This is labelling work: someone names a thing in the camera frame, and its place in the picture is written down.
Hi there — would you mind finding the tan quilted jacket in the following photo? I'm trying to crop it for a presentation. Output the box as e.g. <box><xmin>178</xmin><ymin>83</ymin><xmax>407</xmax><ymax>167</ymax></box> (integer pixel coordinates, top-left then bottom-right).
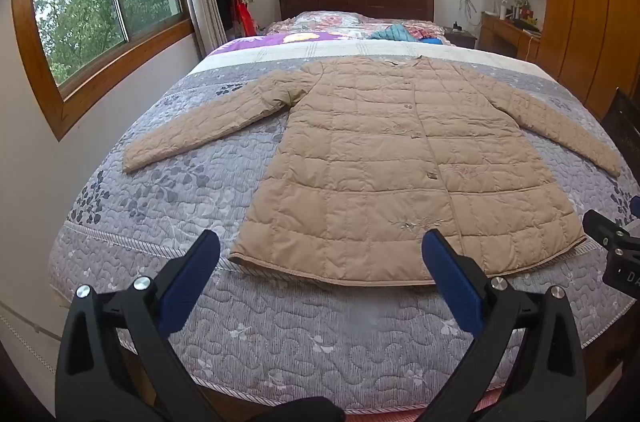
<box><xmin>122</xmin><ymin>55</ymin><xmax>622</xmax><ymax>289</ymax></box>

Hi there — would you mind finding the wooden desk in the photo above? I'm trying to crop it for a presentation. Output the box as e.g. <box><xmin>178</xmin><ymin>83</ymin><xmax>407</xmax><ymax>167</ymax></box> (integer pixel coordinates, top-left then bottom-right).
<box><xmin>480</xmin><ymin>11</ymin><xmax>542</xmax><ymax>61</ymax></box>

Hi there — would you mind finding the red hanging bag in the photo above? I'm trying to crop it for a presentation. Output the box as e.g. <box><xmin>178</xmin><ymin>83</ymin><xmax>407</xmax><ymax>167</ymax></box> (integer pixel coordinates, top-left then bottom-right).
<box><xmin>231</xmin><ymin>0</ymin><xmax>257</xmax><ymax>37</ymax></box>

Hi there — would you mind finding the white wall conduit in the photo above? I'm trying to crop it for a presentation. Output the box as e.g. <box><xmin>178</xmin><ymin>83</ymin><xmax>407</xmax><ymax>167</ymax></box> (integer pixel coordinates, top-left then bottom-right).
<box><xmin>0</xmin><ymin>301</ymin><xmax>59</xmax><ymax>376</ymax></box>

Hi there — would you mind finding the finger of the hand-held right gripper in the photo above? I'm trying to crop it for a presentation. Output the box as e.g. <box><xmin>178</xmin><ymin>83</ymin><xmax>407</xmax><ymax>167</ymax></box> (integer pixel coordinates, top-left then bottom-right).
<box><xmin>583</xmin><ymin>209</ymin><xmax>640</xmax><ymax>254</ymax></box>

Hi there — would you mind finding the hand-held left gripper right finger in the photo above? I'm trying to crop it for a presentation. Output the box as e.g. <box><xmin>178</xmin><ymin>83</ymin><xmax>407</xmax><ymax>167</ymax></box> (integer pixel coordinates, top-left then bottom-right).
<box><xmin>421</xmin><ymin>229</ymin><xmax>587</xmax><ymax>422</ymax></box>

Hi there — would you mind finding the teal cloth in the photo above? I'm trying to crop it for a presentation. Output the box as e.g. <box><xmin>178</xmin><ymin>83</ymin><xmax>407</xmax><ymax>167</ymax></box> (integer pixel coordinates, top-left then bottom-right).
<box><xmin>367</xmin><ymin>24</ymin><xmax>416</xmax><ymax>42</ymax></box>

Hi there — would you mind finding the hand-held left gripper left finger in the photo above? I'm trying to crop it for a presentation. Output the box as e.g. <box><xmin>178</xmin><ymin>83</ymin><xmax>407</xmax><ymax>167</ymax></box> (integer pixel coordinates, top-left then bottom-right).
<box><xmin>55</xmin><ymin>229</ymin><xmax>221</xmax><ymax>422</ymax></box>

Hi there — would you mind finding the wooden wardrobe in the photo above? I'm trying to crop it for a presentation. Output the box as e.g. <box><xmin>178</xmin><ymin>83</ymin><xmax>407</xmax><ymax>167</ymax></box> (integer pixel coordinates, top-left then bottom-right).
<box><xmin>480</xmin><ymin>0</ymin><xmax>640</xmax><ymax>121</ymax></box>

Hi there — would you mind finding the pink floral bedding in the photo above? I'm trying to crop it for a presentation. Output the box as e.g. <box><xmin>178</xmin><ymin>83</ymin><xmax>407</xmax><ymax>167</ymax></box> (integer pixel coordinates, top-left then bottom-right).
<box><xmin>265</xmin><ymin>11</ymin><xmax>446</xmax><ymax>44</ymax></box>

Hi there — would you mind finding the large wooden window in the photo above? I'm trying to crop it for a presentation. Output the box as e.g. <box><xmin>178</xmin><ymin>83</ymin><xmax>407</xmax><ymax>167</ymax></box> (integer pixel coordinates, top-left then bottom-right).
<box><xmin>10</xmin><ymin>0</ymin><xmax>196</xmax><ymax>141</ymax></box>

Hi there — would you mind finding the purple floral blanket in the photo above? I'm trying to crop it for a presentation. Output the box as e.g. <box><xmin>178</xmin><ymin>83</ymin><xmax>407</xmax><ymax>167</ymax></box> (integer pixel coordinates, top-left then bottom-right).
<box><xmin>207</xmin><ymin>30</ymin><xmax>347</xmax><ymax>58</ymax></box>

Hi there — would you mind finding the dark wooden nightstand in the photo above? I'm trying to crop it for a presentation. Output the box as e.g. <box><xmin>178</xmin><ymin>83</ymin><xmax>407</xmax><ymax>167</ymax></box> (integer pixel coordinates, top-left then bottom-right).
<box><xmin>444</xmin><ymin>27</ymin><xmax>478</xmax><ymax>50</ymax></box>

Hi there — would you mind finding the bed with grey quilt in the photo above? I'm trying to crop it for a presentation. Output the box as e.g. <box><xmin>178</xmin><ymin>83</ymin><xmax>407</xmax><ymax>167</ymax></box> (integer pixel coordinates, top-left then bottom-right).
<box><xmin>47</xmin><ymin>40</ymin><xmax>640</xmax><ymax>408</ymax></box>

